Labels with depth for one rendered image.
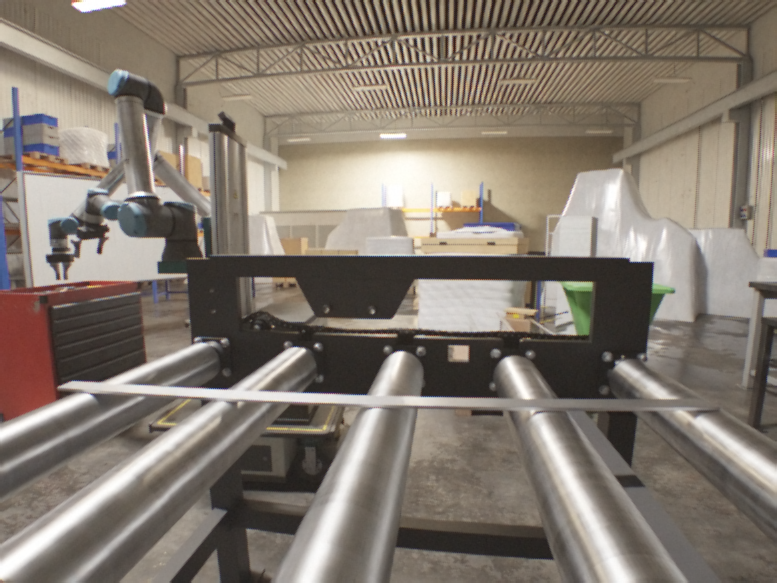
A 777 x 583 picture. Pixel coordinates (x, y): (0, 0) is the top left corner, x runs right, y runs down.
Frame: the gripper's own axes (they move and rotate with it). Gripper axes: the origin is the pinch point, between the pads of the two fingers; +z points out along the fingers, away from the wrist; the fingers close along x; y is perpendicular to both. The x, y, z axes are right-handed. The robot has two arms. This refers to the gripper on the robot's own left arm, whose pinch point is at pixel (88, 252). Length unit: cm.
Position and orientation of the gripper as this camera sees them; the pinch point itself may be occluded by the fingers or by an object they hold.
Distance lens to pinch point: 246.5
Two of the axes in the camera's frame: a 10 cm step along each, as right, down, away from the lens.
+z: -3.7, 8.8, 2.9
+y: -9.1, -4.1, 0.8
